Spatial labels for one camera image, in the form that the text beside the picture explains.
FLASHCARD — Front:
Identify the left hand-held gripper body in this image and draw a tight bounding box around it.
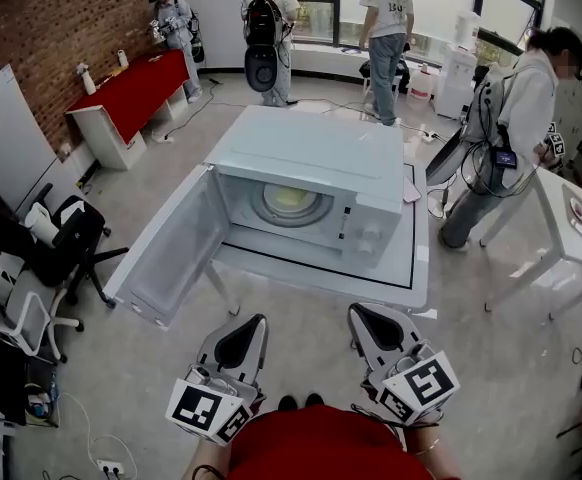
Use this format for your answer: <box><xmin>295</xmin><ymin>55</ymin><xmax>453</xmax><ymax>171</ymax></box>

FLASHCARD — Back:
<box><xmin>164</xmin><ymin>353</ymin><xmax>266</xmax><ymax>447</ymax></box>

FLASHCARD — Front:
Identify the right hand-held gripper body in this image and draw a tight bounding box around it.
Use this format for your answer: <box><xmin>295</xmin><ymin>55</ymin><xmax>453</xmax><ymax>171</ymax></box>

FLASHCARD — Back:
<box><xmin>360</xmin><ymin>340</ymin><xmax>462</xmax><ymax>427</ymax></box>

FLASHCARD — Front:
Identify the white round plate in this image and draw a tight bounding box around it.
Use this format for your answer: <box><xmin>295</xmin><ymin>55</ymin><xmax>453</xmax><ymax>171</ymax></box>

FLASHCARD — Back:
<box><xmin>263</xmin><ymin>185</ymin><xmax>321</xmax><ymax>215</ymax></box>

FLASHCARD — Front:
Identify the white microwave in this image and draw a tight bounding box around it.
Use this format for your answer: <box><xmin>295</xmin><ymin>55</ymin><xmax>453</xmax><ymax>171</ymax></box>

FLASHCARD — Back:
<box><xmin>103</xmin><ymin>103</ymin><xmax>405</xmax><ymax>329</ymax></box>

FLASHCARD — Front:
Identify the person's left forearm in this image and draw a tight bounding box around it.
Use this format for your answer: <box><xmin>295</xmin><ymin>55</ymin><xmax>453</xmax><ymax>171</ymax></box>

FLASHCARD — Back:
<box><xmin>183</xmin><ymin>437</ymin><xmax>232</xmax><ymax>480</ymax></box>

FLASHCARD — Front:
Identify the person's right forearm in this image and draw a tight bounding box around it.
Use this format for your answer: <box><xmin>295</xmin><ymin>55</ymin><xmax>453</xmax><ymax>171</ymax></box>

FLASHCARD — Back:
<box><xmin>401</xmin><ymin>420</ymin><xmax>467</xmax><ymax>480</ymax></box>

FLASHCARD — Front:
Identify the white table with black line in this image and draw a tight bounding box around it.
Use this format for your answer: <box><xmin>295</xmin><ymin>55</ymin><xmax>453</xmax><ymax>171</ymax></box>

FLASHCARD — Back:
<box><xmin>205</xmin><ymin>157</ymin><xmax>440</xmax><ymax>319</ymax></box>

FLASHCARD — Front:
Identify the person's red top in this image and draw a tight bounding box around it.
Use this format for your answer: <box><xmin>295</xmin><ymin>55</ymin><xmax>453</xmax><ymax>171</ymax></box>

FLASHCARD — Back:
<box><xmin>225</xmin><ymin>405</ymin><xmax>437</xmax><ymax>480</ymax></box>

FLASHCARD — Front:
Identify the pink flat item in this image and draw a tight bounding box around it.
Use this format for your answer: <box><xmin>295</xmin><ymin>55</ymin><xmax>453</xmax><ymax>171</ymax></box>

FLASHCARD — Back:
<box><xmin>401</xmin><ymin>177</ymin><xmax>423</xmax><ymax>204</ymax></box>

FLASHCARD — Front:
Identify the small waste bin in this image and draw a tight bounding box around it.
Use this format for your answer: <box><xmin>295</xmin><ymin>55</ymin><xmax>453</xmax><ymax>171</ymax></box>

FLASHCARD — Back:
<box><xmin>23</xmin><ymin>382</ymin><xmax>61</xmax><ymax>427</ymax></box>

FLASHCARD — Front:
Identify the black office chair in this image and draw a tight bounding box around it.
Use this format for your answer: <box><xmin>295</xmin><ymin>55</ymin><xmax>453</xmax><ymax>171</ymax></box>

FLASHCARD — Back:
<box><xmin>30</xmin><ymin>183</ymin><xmax>130</xmax><ymax>309</ymax></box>

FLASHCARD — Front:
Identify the white mesh chair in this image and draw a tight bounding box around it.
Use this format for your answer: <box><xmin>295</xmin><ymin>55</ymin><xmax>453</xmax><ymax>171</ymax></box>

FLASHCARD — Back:
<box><xmin>0</xmin><ymin>255</ymin><xmax>85</xmax><ymax>364</ymax></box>

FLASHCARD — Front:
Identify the white desk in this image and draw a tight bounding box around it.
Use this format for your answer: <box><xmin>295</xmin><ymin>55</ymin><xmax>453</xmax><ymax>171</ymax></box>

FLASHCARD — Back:
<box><xmin>479</xmin><ymin>167</ymin><xmax>582</xmax><ymax>322</ymax></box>

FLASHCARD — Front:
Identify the black screen device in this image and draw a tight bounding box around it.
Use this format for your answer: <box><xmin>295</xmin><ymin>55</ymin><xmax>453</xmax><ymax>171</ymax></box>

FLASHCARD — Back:
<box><xmin>490</xmin><ymin>148</ymin><xmax>520</xmax><ymax>170</ymax></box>

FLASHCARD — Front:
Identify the white electric kettle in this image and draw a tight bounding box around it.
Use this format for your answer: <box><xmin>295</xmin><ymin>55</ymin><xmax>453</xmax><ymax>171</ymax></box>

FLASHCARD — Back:
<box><xmin>23</xmin><ymin>202</ymin><xmax>60</xmax><ymax>249</ymax></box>

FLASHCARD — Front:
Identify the grey desk tray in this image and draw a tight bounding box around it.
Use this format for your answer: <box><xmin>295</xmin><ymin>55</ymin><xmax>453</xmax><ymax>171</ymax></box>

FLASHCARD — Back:
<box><xmin>562</xmin><ymin>182</ymin><xmax>582</xmax><ymax>243</ymax></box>

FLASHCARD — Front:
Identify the red topped cabinet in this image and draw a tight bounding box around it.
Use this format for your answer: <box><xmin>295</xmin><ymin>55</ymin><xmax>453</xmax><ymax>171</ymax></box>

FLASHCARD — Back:
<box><xmin>64</xmin><ymin>50</ymin><xmax>193</xmax><ymax>172</ymax></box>

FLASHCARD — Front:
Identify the white plastic jug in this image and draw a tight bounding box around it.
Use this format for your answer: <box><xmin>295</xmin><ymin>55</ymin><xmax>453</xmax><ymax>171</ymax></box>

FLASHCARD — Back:
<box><xmin>410</xmin><ymin>62</ymin><xmax>435</xmax><ymax>101</ymax></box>

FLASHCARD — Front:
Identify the red cloth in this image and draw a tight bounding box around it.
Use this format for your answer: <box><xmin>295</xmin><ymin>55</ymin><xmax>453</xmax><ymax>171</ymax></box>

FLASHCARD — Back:
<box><xmin>67</xmin><ymin>50</ymin><xmax>192</xmax><ymax>144</ymax></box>

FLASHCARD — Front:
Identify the white water dispenser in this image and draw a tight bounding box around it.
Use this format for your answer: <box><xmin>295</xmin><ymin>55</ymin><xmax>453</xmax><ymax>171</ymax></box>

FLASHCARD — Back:
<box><xmin>435</xmin><ymin>10</ymin><xmax>482</xmax><ymax>119</ymax></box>

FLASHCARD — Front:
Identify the white refrigerator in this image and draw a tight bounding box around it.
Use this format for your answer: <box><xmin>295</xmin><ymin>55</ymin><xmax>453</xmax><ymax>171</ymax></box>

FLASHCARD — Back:
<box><xmin>0</xmin><ymin>52</ymin><xmax>63</xmax><ymax>214</ymax></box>

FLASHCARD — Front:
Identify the white spray bottle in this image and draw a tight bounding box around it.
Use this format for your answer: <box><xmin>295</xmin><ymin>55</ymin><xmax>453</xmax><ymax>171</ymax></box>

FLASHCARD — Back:
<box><xmin>76</xmin><ymin>63</ymin><xmax>97</xmax><ymax>95</ymax></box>

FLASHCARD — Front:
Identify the black backpack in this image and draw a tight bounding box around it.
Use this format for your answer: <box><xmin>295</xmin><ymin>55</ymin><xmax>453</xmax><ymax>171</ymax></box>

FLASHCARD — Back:
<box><xmin>243</xmin><ymin>0</ymin><xmax>286</xmax><ymax>92</ymax></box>

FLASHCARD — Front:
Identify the thin wrist bracelet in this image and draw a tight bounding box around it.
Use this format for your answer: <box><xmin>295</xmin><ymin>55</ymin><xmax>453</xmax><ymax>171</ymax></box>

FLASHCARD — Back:
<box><xmin>413</xmin><ymin>437</ymin><xmax>443</xmax><ymax>457</ymax></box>

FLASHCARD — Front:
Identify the white cable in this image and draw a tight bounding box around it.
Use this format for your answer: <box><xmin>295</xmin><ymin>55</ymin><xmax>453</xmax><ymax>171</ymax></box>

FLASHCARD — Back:
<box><xmin>55</xmin><ymin>392</ymin><xmax>138</xmax><ymax>475</ymax></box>

